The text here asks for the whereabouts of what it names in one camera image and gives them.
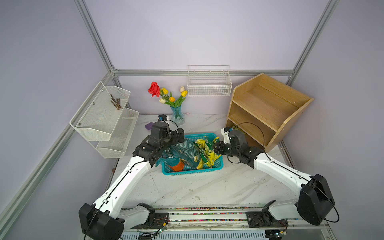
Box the yellow green fertilizer bag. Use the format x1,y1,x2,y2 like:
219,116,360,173
204,136,222,168
195,144,210,164

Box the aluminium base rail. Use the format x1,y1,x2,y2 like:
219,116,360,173
80,205,337,240

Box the yellow green bag top shelf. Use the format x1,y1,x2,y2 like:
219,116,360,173
195,139,206,148

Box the teal plastic basket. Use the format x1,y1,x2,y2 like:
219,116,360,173
162,133,224,176

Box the purple spatula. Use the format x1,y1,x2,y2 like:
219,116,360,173
145,123,154,130

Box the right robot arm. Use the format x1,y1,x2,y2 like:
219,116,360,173
213,128,335,226

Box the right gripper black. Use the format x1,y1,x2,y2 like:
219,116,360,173
211,141,240,157

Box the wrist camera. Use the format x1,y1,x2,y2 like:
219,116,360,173
221,127,232,144
158,114,168,122

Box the wooden shelf unit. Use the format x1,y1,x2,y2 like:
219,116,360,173
226,74,314,152

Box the artificial flower bouquet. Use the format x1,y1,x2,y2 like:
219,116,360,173
148,82,188,108

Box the blue glass vase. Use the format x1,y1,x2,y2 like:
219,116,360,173
171,106,185,126

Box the white wire wall basket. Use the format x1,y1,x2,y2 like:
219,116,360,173
188,65,232,97

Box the teal orange soil bag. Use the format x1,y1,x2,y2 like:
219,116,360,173
156,153,185,174

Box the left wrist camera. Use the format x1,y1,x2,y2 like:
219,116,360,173
158,114,168,122

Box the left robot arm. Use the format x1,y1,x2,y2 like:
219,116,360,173
79,120,185,240

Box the brown twigs in rack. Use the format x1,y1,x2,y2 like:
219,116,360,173
110,94,123,110

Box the large dark green soil bag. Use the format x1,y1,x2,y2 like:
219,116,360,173
170,139,204,170

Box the white mesh two-tier rack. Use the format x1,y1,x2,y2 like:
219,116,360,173
70,82,139,159

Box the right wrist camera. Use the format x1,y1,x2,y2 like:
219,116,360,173
221,127,232,144

